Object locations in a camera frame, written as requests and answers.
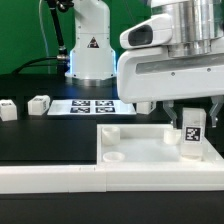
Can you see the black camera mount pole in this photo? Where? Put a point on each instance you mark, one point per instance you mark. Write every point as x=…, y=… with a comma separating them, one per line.
x=62, y=6

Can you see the white square tabletop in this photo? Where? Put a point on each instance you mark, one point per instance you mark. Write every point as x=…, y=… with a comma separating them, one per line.
x=146, y=144

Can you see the white L-shaped obstacle fence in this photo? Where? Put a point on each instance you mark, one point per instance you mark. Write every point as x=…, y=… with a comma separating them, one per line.
x=118, y=176

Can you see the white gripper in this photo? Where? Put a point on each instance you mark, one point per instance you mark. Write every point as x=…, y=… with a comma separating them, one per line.
x=167, y=58

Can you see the white marker sheet with tags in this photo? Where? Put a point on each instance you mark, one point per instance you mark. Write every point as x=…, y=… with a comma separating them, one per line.
x=90, y=107

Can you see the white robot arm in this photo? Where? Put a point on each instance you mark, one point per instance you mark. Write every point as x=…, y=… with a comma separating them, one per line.
x=91, y=58

